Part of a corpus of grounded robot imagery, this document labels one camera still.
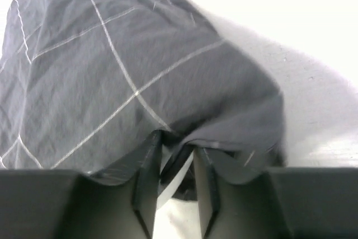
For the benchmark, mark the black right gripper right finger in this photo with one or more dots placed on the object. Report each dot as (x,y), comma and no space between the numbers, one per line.
(282,202)

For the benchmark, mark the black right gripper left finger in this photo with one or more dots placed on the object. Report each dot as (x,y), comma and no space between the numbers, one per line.
(118,201)

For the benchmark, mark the white pillow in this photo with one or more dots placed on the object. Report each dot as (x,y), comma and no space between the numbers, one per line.
(176,218)

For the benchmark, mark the dark grey checked pillowcase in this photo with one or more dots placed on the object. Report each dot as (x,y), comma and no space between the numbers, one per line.
(84,82)

